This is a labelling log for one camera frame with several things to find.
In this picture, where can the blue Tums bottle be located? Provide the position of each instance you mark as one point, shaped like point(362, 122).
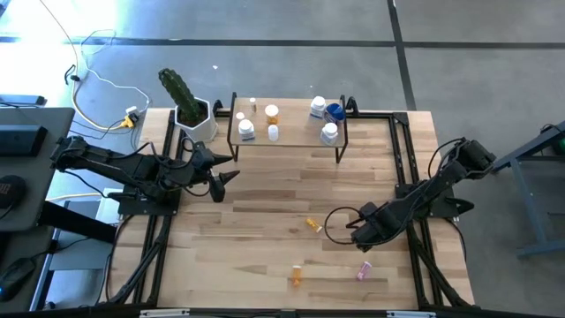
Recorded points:
point(335, 114)

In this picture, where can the blue-grey metal stand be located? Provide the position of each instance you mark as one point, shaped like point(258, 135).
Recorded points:
point(529, 207)

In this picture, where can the low grey desk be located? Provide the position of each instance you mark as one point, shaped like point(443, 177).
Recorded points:
point(26, 243)

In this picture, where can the white bottle blue label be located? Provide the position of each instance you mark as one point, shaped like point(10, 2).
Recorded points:
point(329, 132)
point(246, 128)
point(318, 106)

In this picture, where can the silver rail bracket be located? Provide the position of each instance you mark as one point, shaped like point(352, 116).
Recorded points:
point(163, 313)
point(410, 314)

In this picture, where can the black rectangular box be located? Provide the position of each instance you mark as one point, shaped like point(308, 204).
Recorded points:
point(22, 140)

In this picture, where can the plain white bottle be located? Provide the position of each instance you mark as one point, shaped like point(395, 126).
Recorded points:
point(273, 132)

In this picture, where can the wooden shelf black metal legs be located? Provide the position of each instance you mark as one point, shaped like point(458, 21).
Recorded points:
point(296, 128)

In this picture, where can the white box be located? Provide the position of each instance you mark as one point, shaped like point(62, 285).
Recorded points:
point(106, 212)

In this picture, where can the thin amber vial white cap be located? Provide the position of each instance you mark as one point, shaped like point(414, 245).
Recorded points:
point(253, 106)

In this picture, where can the small orange pill bottle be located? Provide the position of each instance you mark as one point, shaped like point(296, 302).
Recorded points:
point(313, 224)
point(296, 276)

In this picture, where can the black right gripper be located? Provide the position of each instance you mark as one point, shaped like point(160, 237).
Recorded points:
point(375, 227)

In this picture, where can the black aluminium table frame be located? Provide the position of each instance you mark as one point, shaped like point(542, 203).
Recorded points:
point(331, 315)

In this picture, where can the pink pill bottle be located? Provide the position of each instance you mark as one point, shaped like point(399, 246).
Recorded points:
point(364, 270)
point(240, 116)

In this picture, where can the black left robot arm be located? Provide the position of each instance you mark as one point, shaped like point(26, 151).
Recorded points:
point(110, 163)

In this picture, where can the green cactus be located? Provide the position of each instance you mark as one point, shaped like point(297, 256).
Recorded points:
point(178, 93)

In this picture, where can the black computer mouse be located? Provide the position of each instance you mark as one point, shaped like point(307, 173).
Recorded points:
point(15, 278)

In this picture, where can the yellow white power plug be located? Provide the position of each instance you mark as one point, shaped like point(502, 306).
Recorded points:
point(131, 115)

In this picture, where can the wide orange pill bottle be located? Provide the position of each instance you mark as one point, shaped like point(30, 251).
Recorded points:
point(272, 112)

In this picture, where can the black desk support bar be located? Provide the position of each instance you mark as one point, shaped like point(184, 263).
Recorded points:
point(75, 221)

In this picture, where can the black round speaker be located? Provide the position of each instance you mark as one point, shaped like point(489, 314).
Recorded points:
point(11, 192)

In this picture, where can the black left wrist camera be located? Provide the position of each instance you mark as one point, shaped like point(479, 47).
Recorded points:
point(217, 192)

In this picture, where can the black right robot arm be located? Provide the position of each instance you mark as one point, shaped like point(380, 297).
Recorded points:
point(441, 176)

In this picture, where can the grey floor mat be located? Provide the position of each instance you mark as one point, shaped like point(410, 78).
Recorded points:
point(84, 254)

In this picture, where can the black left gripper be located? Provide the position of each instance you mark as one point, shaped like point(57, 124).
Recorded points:
point(201, 165)

